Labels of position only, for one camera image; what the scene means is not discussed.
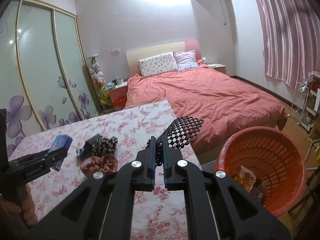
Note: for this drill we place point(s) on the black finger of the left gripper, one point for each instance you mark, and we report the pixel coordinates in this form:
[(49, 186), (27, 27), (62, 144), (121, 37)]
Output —
[(32, 166)]

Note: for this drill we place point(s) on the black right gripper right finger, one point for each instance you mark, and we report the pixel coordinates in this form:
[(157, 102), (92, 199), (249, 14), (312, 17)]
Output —
[(216, 206)]

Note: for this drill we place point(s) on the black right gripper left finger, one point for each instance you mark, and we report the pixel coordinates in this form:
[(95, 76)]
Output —
[(102, 206)]

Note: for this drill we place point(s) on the blue small box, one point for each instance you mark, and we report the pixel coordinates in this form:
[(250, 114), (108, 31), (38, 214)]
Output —
[(60, 147)]

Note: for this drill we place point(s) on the black white checkered cloth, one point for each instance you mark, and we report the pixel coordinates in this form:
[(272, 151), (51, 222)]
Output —
[(181, 132)]

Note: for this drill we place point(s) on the person's left hand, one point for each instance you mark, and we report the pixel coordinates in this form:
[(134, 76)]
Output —
[(26, 208)]

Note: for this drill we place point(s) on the brown satin scrunchie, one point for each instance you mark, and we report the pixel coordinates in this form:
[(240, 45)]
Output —
[(105, 164)]

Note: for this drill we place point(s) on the floral pink tablecloth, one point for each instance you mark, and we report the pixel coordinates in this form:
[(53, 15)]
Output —
[(159, 214)]

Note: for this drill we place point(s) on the black white floral scrunchie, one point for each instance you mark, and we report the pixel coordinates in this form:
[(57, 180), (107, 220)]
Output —
[(105, 146)]

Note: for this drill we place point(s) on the orange plastic laundry basket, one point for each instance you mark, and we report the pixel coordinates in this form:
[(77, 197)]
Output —
[(273, 158)]

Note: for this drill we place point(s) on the glass sliding wardrobe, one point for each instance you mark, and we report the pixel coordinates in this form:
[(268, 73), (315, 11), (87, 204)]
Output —
[(44, 77)]

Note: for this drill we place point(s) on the bed with red duvet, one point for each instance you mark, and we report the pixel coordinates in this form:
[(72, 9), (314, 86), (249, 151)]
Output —
[(225, 104)]

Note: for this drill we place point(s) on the left bedside table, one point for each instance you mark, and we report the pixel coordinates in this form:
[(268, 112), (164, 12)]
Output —
[(118, 96)]

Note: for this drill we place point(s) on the bedside table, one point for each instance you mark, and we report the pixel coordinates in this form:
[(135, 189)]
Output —
[(218, 67), (118, 96)]

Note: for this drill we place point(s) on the hanging plush toys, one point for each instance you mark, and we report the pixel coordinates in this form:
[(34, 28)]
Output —
[(98, 79)]

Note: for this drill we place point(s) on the white shelf cart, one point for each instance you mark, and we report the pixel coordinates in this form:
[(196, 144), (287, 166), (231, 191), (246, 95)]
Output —
[(311, 104)]

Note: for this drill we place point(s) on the right bedside table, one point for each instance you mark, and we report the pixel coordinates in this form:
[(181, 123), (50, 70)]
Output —
[(218, 67)]

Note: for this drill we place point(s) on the pink striped pillow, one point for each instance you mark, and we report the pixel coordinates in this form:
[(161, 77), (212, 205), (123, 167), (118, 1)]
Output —
[(186, 60)]

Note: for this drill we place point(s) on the white floral pillow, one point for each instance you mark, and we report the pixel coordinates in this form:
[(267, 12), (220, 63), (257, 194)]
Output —
[(158, 64)]

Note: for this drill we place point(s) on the beige pink headboard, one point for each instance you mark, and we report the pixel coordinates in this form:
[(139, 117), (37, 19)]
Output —
[(133, 56)]

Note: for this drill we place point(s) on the pink striped curtain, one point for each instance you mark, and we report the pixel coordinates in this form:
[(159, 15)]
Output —
[(291, 39)]

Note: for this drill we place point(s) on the white wire rack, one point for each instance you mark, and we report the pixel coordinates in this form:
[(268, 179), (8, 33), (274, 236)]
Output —
[(300, 98)]

